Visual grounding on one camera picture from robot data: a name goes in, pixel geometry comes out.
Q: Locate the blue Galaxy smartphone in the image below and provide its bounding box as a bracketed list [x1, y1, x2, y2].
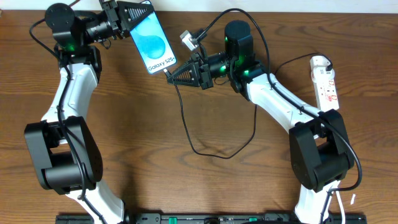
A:
[130, 12, 177, 74]

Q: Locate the black charging cable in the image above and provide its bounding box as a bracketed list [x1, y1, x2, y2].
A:
[163, 52, 333, 160]

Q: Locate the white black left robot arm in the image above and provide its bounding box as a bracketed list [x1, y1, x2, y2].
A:
[24, 1, 154, 223]

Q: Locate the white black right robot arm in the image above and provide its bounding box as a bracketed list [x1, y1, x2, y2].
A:
[167, 21, 360, 223]

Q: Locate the white power strip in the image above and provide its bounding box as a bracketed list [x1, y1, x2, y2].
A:
[310, 55, 340, 112]

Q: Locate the small white paper scrap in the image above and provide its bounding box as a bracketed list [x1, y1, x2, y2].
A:
[350, 194, 356, 205]

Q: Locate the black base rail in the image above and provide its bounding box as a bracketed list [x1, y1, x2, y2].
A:
[55, 213, 368, 224]

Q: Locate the white power strip cord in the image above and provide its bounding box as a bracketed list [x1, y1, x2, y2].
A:
[334, 186, 346, 224]

